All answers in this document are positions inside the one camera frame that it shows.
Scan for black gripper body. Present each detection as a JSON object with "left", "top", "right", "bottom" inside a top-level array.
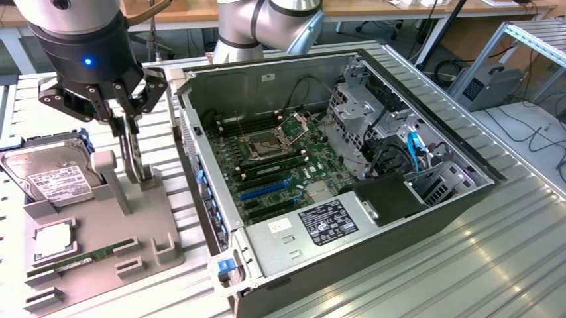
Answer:
[{"left": 31, "top": 13, "right": 146, "bottom": 89}]

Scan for graphics card with metal bracket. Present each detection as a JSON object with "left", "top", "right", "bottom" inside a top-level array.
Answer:
[{"left": 119, "top": 112, "right": 154, "bottom": 185}]

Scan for hard disk with blue carrier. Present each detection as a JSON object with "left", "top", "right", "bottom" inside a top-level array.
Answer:
[{"left": 0, "top": 128, "right": 98, "bottom": 208}]

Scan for blue card retention latch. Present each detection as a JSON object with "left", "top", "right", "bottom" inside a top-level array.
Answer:
[{"left": 196, "top": 168, "right": 210, "bottom": 197}]

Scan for open socket cover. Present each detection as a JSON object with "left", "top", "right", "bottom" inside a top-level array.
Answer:
[{"left": 274, "top": 111, "right": 312, "bottom": 148}]

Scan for installed RAM stick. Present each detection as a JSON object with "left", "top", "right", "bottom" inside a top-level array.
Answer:
[{"left": 242, "top": 158, "right": 308, "bottom": 178}]

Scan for black expansion slot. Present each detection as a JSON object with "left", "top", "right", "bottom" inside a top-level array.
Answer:
[
  {"left": 248, "top": 205, "right": 298, "bottom": 223},
  {"left": 236, "top": 175, "right": 285, "bottom": 193},
  {"left": 245, "top": 197, "right": 294, "bottom": 213}
]

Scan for blue expansion slot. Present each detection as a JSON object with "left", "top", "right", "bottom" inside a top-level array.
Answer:
[{"left": 241, "top": 183, "right": 290, "bottom": 201}]

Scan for grey parts rack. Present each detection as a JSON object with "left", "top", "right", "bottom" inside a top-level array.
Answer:
[{"left": 22, "top": 149, "right": 188, "bottom": 314}]

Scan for silver CPU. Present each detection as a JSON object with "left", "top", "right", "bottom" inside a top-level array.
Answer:
[{"left": 34, "top": 227, "right": 75, "bottom": 258}]

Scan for green motherboard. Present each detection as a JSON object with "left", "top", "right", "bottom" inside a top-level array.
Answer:
[{"left": 206, "top": 111, "right": 360, "bottom": 226}]

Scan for perforated silver drive cage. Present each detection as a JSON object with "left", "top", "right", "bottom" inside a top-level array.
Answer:
[{"left": 326, "top": 56, "right": 421, "bottom": 173}]

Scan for green RAM stick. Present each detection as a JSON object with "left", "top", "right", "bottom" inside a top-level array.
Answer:
[{"left": 26, "top": 240, "right": 137, "bottom": 276}]

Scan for silver finned heatsink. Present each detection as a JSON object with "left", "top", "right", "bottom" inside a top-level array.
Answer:
[{"left": 306, "top": 183, "right": 334, "bottom": 203}]

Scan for office chair black base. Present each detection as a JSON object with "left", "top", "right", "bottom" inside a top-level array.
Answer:
[{"left": 356, "top": 19, "right": 405, "bottom": 34}]

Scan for silver power supply unit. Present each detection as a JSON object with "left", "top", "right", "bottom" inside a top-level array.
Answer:
[{"left": 242, "top": 190, "right": 382, "bottom": 281}]

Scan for blue case latch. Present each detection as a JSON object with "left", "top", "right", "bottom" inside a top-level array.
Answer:
[{"left": 214, "top": 259, "right": 236, "bottom": 283}]

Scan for black plastic shroud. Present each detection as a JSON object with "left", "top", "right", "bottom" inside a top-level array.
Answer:
[{"left": 352, "top": 172, "right": 429, "bottom": 228}]

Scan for black slanted pole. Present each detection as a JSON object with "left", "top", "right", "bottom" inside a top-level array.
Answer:
[{"left": 416, "top": 0, "right": 468, "bottom": 69}]

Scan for slotted silver disk bay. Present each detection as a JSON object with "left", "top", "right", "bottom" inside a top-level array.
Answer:
[{"left": 405, "top": 161, "right": 495, "bottom": 207}]

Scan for open black PC case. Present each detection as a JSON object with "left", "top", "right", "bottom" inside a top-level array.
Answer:
[{"left": 162, "top": 48, "right": 509, "bottom": 318}]

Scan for thin hanging cable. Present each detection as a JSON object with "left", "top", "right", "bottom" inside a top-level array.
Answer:
[{"left": 149, "top": 18, "right": 162, "bottom": 63}]

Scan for black internal cable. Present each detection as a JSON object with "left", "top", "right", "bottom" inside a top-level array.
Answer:
[{"left": 285, "top": 76, "right": 332, "bottom": 111}]

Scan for black drive power cables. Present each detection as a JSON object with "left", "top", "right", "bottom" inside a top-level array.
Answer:
[{"left": 361, "top": 134, "right": 410, "bottom": 176}]

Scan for blue SATA wire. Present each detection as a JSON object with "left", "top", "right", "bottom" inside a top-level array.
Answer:
[{"left": 408, "top": 131, "right": 429, "bottom": 173}]

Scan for grey machine with handle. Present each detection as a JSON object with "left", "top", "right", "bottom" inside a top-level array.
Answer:
[{"left": 463, "top": 64, "right": 527, "bottom": 113}]

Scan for aluminium frame table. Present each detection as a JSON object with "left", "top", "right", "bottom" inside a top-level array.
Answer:
[{"left": 449, "top": 18, "right": 566, "bottom": 103}]

